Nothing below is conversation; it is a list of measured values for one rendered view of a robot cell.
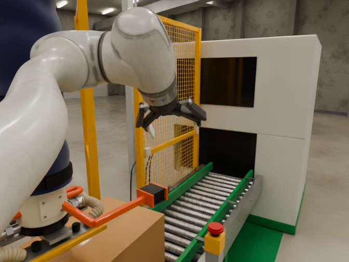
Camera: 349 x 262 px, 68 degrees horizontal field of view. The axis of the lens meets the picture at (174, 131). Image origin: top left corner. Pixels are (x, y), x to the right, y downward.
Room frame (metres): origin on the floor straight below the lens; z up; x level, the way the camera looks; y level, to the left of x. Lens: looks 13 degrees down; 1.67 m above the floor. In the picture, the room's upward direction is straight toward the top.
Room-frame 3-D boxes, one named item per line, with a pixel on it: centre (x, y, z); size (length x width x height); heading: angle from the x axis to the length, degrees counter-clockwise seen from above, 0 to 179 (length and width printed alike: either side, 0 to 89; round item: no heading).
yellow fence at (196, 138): (2.47, 0.01, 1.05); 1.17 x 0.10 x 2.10; 150
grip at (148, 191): (0.92, 0.09, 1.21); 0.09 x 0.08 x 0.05; 50
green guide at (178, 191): (2.17, 0.01, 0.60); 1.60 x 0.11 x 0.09; 150
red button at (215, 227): (0.97, -0.17, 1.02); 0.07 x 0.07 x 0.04
